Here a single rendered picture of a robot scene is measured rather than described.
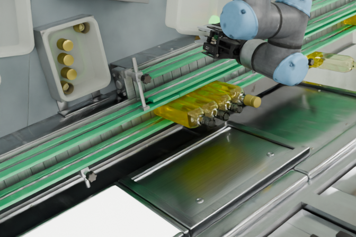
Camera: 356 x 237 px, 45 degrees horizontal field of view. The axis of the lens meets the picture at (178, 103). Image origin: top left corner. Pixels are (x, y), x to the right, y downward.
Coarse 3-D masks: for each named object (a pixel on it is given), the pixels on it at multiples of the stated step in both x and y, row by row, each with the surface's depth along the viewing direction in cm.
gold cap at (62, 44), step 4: (60, 40) 129; (64, 40) 128; (68, 40) 128; (60, 44) 128; (64, 44) 127; (68, 44) 128; (72, 44) 129; (60, 48) 129; (64, 48) 128; (68, 48) 128; (72, 48) 129
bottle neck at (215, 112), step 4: (216, 108) 132; (212, 112) 131; (216, 112) 130; (220, 112) 129; (224, 112) 128; (228, 112) 129; (212, 116) 132; (216, 116) 130; (220, 116) 128; (224, 116) 131; (228, 116) 129; (224, 120) 128
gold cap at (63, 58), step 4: (60, 56) 130; (64, 56) 128; (68, 56) 129; (72, 56) 130; (60, 60) 130; (64, 60) 128; (68, 60) 129; (72, 60) 130; (64, 64) 129; (68, 64) 129
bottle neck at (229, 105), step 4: (228, 104) 134; (232, 104) 133; (236, 104) 132; (240, 104) 131; (228, 108) 134; (232, 108) 132; (236, 108) 131; (240, 108) 133; (236, 112) 131; (240, 112) 132
